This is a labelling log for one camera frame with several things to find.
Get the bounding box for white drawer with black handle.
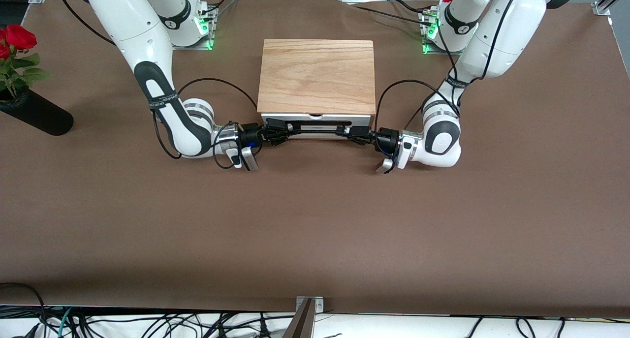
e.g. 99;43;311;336
260;113;376;140

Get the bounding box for wooden drawer cabinet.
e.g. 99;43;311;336
256;39;377;116

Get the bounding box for red roses with green leaves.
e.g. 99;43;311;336
0;24;51;100

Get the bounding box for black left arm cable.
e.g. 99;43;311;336
374;0;523;156

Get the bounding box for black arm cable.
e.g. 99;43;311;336
374;0;523;156
57;0;259;170

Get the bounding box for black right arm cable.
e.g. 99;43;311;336
57;0;259;170

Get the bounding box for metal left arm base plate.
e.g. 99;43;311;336
419;8;443;55

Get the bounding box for black cable across table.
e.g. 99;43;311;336
345;0;435;27

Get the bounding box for small metal bracket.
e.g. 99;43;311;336
295;296;324;313

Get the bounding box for grey camera mount pole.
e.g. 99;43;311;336
282;299;315;338

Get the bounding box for teal floor cable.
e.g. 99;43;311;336
57;307;73;338

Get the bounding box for black looped floor cable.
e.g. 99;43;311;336
0;282;48;338

